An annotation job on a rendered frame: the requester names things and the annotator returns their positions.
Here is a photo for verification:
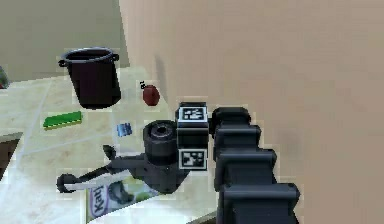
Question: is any dark cooking pot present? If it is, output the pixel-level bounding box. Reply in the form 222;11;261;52
58;46;123;111

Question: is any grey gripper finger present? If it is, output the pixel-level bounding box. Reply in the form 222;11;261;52
55;163;134;194
102;144;146;168

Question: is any red apple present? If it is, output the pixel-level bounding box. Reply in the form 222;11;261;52
139;80;161;107

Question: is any dark green round object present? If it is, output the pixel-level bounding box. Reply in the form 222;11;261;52
0;65;10;90

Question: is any green flat bar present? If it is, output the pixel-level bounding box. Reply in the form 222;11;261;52
42;110;84;131

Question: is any printed purple and green packet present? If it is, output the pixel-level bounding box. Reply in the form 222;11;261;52
85;175;162;224

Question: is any small blue candy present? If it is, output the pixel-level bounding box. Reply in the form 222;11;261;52
116;122;134;138

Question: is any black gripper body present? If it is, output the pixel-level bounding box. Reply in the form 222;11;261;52
127;119;192;195

